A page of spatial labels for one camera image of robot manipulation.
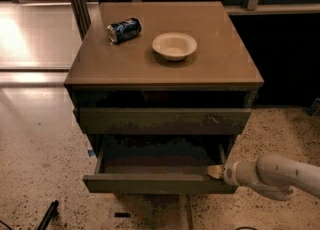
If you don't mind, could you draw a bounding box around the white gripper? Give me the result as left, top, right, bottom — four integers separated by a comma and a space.
207, 161, 259, 188

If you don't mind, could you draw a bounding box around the grey drawer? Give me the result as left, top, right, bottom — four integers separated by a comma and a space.
74, 108, 251, 135
83, 142, 235, 195

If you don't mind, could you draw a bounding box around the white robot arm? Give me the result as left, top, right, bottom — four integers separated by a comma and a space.
207, 154, 320, 201

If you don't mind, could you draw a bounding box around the grey drawer cabinet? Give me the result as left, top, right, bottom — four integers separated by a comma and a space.
62, 1, 264, 205

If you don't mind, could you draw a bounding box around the grey top drawer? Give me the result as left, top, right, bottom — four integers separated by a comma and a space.
74, 108, 251, 135

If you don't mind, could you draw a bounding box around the small black floor marker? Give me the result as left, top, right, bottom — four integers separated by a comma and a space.
114, 212, 131, 218

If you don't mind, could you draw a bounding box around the blue tape piece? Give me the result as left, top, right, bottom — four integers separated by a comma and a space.
88, 150, 95, 157

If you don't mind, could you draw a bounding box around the white bowl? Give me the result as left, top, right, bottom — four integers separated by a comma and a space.
152, 32, 197, 61

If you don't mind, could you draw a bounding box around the blue soda can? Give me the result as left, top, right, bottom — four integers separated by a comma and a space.
107, 18, 142, 44

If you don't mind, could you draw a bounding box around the black bar on floor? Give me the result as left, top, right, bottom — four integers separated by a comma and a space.
36, 200, 59, 230

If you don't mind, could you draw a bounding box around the metal window frame post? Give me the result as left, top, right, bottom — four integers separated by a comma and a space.
70, 0, 91, 39

